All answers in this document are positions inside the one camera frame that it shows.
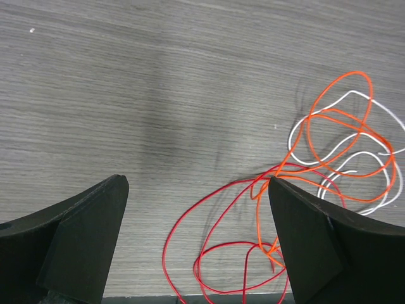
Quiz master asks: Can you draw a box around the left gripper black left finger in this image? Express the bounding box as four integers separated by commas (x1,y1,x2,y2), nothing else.
1,175,129,303

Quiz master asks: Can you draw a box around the white cable bundle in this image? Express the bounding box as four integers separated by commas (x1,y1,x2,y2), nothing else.
287,90,405,216

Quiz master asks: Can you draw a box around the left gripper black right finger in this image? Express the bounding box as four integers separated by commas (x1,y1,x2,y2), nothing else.
268,177,404,303

